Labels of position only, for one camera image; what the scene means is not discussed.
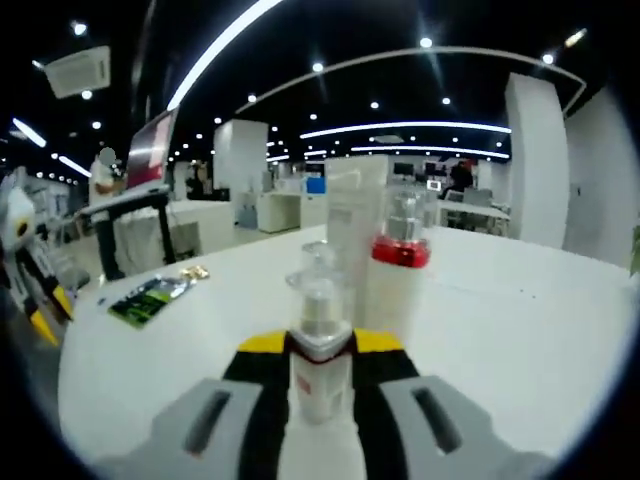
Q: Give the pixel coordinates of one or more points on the blue box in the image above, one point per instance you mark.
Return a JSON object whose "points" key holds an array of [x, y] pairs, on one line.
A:
{"points": [[316, 188]]}

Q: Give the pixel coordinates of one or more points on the white office desks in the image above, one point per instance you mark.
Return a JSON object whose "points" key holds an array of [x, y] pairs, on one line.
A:
{"points": [[280, 210]]}

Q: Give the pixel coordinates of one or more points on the white skincare tube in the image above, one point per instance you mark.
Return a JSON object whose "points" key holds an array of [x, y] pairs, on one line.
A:
{"points": [[355, 190]]}

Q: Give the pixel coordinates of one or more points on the long ceiling strip light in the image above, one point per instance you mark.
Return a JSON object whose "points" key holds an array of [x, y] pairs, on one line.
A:
{"points": [[215, 50]]}

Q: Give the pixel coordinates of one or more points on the red and white display screen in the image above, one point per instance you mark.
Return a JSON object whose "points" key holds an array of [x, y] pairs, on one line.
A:
{"points": [[150, 150]]}

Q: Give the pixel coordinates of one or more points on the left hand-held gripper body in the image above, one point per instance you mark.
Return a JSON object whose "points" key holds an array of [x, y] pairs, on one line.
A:
{"points": [[17, 215]]}

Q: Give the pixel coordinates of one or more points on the black frame table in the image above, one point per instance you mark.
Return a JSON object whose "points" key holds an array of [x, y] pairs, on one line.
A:
{"points": [[110, 250]]}

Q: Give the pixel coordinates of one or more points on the white skincare bottle red collar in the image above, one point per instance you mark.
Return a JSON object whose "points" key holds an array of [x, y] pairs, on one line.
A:
{"points": [[392, 295]]}

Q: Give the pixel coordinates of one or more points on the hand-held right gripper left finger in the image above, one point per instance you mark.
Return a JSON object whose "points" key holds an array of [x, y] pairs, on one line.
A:
{"points": [[220, 430]]}

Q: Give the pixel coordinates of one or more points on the ceiling air conditioner unit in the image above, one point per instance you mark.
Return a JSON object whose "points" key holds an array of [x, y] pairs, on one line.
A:
{"points": [[77, 72]]}

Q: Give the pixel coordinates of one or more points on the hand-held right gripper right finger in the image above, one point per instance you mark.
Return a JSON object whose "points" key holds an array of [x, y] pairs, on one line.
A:
{"points": [[400, 430]]}

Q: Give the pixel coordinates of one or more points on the gold foil skincare sachet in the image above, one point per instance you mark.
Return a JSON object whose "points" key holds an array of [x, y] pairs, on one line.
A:
{"points": [[195, 272]]}

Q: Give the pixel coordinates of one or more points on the green black skincare sachet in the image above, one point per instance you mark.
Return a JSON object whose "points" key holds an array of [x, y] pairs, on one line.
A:
{"points": [[145, 305]]}

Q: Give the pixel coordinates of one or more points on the potted green plant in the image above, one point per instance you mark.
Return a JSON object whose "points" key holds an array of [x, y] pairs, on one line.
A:
{"points": [[636, 260]]}

